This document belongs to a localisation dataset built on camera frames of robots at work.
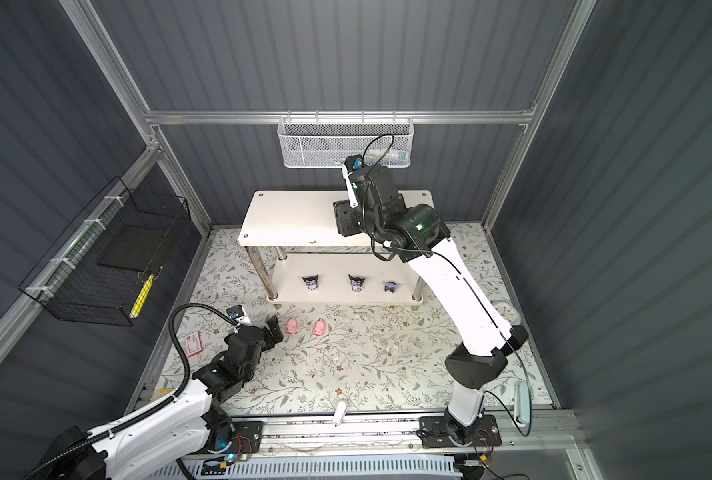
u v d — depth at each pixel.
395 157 0.89
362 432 0.76
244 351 0.63
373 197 0.45
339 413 0.75
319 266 1.04
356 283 0.90
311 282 0.91
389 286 0.91
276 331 0.78
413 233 0.41
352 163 0.53
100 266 0.72
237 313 0.72
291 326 0.91
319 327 0.92
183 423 0.54
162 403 0.51
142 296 0.68
